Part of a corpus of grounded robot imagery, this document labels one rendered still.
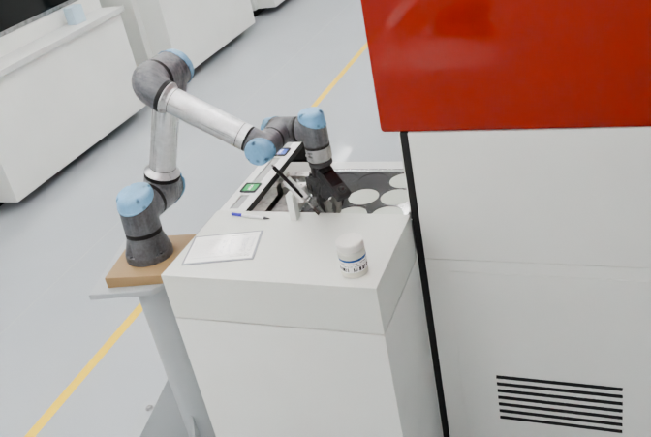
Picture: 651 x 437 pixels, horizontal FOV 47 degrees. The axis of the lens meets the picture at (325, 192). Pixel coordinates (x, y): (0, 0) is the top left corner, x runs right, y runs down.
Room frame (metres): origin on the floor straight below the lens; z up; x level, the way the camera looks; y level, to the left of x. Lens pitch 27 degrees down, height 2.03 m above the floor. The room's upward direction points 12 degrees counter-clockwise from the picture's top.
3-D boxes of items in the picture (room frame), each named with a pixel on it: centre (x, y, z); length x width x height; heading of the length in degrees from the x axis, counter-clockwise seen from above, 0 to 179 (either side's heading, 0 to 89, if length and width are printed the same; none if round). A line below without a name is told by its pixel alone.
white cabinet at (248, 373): (2.07, 0.01, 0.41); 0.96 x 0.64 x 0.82; 155
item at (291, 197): (1.92, 0.09, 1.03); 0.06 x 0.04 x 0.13; 65
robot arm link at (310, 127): (1.97, 0.00, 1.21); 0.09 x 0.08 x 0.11; 64
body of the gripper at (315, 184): (1.98, 0.00, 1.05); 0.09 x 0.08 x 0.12; 28
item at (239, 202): (2.31, 0.18, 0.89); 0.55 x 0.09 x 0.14; 155
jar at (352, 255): (1.59, -0.03, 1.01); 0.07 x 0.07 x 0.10
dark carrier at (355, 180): (2.09, -0.12, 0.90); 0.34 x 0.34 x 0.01; 65
